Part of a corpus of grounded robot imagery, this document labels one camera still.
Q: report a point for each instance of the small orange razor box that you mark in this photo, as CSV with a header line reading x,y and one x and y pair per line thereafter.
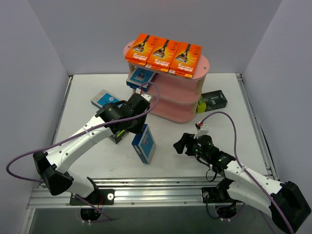
x,y
185,60

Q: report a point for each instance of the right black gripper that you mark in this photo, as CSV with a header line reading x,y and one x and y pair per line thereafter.
x,y
189,145

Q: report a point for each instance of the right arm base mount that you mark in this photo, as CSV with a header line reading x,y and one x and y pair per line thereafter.
x,y
226,208

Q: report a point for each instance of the pink three-tier shelf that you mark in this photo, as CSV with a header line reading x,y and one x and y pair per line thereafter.
x,y
178,96

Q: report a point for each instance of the black green razor box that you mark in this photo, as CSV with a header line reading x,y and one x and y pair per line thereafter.
x,y
211,101
118,136

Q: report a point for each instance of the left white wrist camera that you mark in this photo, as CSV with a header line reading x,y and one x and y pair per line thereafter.
x,y
147,97

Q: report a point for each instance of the blue razor box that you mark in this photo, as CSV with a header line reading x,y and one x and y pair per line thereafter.
x,y
102,98
140,76
144,145

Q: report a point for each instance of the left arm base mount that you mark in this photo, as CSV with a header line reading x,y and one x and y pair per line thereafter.
x,y
95,202

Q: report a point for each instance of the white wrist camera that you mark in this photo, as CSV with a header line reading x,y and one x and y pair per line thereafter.
x,y
147,97
202,129

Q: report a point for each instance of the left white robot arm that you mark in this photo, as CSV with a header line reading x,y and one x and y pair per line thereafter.
x,y
53,165

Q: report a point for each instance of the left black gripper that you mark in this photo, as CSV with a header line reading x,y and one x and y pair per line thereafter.
x,y
137,124

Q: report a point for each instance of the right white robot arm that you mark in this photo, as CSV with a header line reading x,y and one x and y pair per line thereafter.
x,y
282,202

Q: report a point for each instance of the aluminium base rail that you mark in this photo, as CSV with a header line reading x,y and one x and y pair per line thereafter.
x,y
134,192

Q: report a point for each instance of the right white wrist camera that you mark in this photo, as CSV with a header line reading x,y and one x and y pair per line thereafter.
x,y
202,129

